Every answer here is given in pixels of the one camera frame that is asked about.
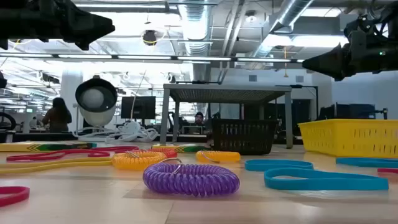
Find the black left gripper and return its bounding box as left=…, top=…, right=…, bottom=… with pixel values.
left=0, top=0, right=116, bottom=51

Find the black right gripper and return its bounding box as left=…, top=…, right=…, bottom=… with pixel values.
left=303, top=2, right=398, bottom=81

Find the blue rubber band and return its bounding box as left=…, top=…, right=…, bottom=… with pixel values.
left=335, top=157, right=398, bottom=169
left=263, top=167, right=390, bottom=192
left=244, top=159, right=315, bottom=172

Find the black plastic basket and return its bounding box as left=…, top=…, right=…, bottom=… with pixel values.
left=210, top=118, right=280, bottom=156

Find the yellow rubber band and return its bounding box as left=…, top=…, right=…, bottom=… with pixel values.
left=0, top=157, right=117, bottom=175

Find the yellow coil wristband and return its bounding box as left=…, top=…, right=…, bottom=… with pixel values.
left=111, top=150, right=168, bottom=171
left=195, top=150, right=242, bottom=164

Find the orange coil wristband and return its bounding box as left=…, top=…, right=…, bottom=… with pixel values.
left=141, top=147, right=178, bottom=159

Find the red rubber band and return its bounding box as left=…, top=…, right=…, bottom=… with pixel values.
left=6, top=149, right=111, bottom=162
left=0, top=185, right=30, bottom=208

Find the yellow crayon box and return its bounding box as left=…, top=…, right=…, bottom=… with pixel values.
left=150, top=143, right=213, bottom=154
left=0, top=141, right=93, bottom=153

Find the purple coil wristband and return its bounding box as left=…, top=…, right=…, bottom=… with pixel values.
left=142, top=157, right=241, bottom=198

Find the white desk lamp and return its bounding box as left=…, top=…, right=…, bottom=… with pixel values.
left=73, top=74, right=119, bottom=142

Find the dark background workstation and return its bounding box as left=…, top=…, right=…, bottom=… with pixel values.
left=317, top=103, right=389, bottom=121

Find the yellow hanging pendant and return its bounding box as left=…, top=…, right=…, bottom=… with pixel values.
left=282, top=45, right=289, bottom=78

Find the long ceiling light strip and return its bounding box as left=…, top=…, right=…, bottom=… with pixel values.
left=0, top=53, right=307, bottom=64

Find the yellow plastic basket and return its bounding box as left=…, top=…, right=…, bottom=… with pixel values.
left=297, top=118, right=398, bottom=159

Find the black background monitor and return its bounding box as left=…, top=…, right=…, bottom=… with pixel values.
left=120, top=96, right=157, bottom=120

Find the person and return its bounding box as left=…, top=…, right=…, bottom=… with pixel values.
left=193, top=111, right=205, bottom=127
left=42, top=97, right=73, bottom=133

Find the grey perforated metal riser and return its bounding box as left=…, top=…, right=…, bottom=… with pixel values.
left=159, top=83, right=294, bottom=149

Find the black ceiling cord reel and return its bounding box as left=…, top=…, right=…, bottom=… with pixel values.
left=142, top=29, right=158, bottom=47

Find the silver smooth air duct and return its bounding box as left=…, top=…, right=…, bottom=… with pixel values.
left=248, top=0, right=315, bottom=60

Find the silver corrugated air duct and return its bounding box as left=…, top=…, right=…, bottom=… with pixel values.
left=178, top=0, right=214, bottom=82

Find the white lamp cable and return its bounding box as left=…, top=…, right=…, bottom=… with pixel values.
left=73, top=120, right=159, bottom=144

